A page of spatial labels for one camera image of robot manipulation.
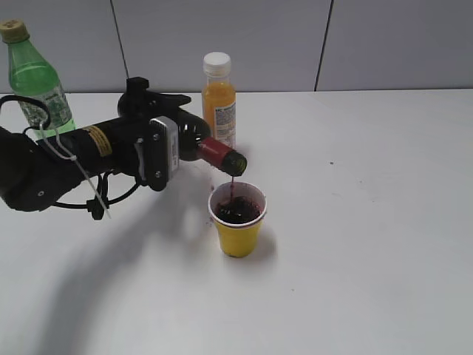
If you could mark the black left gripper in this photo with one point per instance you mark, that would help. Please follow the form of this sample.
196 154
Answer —
135 108

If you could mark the dark red wine bottle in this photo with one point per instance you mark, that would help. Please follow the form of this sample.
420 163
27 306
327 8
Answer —
196 143

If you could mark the yellow paper cup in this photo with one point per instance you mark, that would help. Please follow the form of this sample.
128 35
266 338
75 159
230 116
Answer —
237 209

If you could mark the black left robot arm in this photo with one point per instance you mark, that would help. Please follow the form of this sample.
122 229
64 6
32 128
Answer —
32 180

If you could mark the orange juice bottle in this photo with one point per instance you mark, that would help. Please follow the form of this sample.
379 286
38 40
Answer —
219 98

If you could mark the white zip tie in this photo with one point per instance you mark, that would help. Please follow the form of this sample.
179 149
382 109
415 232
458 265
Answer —
62 153

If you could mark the green plastic soda bottle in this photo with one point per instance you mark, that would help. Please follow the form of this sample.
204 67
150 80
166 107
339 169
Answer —
31 75

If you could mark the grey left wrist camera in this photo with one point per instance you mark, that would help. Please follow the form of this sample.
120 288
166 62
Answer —
158 152

